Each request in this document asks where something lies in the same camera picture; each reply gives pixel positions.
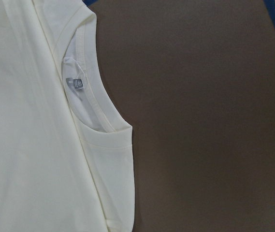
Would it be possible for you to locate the cream long-sleeve cat shirt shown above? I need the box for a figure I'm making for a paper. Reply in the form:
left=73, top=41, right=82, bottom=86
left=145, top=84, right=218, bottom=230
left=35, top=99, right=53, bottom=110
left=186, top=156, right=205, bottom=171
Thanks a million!
left=0, top=0, right=135, bottom=232

